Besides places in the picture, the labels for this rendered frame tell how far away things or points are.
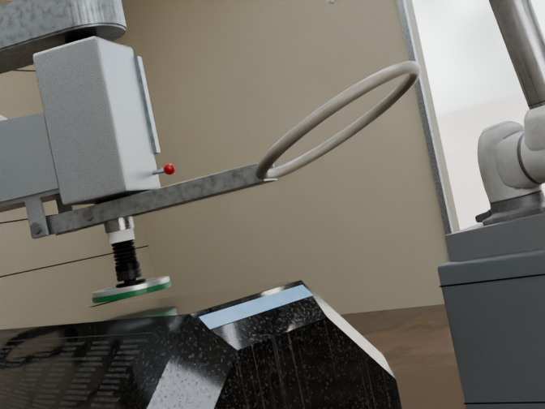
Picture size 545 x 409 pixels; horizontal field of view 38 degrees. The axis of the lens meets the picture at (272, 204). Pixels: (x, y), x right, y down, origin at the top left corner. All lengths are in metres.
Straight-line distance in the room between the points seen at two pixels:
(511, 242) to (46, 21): 1.39
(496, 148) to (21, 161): 1.32
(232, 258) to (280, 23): 2.44
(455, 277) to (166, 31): 6.67
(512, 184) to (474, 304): 0.35
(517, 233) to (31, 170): 1.33
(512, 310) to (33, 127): 1.38
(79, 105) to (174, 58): 6.41
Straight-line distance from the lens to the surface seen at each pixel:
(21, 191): 2.24
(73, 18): 2.18
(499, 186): 2.32
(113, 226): 2.17
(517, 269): 2.21
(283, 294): 1.80
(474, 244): 2.29
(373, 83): 1.79
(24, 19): 2.25
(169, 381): 1.59
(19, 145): 2.24
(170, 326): 1.67
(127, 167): 2.10
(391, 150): 6.99
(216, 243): 8.28
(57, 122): 2.17
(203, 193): 2.03
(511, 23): 2.22
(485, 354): 2.30
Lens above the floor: 1.03
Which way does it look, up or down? 1 degrees up
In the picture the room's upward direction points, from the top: 12 degrees counter-clockwise
